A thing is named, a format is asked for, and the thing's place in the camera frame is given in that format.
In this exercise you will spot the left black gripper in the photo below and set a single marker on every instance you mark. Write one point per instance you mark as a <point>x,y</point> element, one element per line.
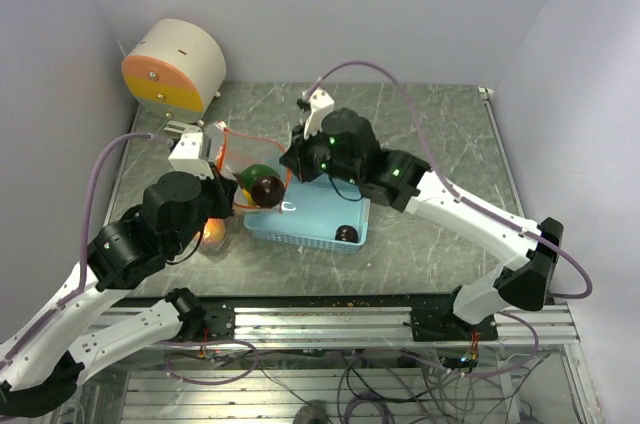
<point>224,190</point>

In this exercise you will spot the aluminium rail frame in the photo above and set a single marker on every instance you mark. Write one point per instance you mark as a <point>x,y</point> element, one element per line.
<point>365,360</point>

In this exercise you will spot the clear orange zip bag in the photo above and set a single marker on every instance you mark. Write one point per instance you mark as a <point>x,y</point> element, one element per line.
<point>212,248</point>

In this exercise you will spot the light blue plastic basket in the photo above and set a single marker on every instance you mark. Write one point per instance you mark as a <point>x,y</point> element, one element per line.
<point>311,213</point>

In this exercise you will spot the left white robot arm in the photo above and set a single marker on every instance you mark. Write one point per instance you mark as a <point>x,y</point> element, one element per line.
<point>45,362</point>

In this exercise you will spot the round drawer cabinet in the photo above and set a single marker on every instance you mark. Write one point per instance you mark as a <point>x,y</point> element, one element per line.
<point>175,71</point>

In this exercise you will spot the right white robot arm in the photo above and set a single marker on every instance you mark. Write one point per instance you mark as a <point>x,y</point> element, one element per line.
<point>400,180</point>

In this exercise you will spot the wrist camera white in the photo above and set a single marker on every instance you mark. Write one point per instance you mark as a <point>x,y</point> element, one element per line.
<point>191,155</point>
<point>317,106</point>

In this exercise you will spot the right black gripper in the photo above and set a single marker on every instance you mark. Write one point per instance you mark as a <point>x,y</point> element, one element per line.
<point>298,155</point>

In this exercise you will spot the white bracket on table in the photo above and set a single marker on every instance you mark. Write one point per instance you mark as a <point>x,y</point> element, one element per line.
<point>174,129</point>

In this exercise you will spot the green lime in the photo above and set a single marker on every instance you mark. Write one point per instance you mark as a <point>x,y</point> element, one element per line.
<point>254,172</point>

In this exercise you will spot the spare clear plastic bag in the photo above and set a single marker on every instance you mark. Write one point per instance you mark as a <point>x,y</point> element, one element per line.
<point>253,162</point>

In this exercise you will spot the pink yellow peach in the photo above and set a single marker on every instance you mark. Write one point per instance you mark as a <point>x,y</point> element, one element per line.
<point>214,232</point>

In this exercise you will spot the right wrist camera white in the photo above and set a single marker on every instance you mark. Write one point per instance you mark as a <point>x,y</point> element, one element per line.
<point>317,106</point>

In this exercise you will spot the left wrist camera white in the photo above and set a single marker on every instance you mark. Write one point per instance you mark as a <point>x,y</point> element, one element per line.
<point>191,155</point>

